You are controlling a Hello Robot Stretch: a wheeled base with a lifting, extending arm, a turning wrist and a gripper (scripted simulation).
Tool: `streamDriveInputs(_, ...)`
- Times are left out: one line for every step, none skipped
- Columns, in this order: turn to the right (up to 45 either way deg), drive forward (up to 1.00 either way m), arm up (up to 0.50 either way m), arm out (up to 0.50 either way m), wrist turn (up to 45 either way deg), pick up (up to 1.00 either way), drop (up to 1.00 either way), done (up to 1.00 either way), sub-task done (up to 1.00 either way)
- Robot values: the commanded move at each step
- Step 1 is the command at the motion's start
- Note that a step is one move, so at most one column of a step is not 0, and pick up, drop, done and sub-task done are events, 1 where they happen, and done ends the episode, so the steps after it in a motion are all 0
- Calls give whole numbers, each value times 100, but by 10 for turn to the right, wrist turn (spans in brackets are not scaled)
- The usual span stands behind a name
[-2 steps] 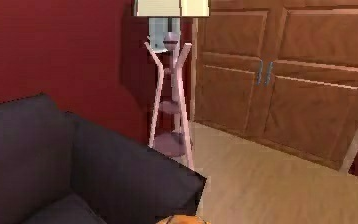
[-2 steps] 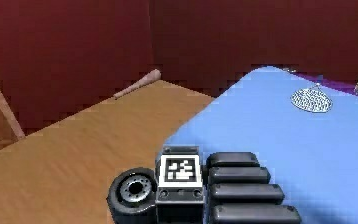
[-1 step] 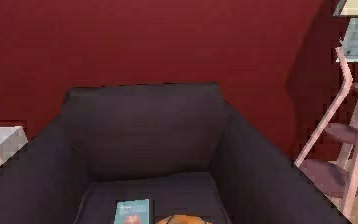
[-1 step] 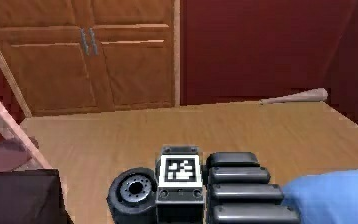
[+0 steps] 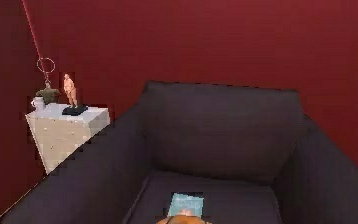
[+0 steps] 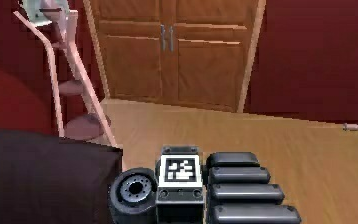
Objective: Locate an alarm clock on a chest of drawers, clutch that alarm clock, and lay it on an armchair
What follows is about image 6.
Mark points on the brown wooden cupboard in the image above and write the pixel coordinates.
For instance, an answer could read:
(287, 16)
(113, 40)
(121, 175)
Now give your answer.
(173, 56)

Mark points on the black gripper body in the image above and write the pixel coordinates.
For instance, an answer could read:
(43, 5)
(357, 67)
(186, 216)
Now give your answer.
(133, 195)

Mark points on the pale pink rod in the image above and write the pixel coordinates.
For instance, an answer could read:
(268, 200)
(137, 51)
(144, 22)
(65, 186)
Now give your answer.
(357, 127)

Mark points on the pale green box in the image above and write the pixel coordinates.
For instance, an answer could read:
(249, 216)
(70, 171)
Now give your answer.
(37, 10)

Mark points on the pink round-shelf rack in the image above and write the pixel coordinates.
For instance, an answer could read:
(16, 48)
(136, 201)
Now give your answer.
(74, 83)

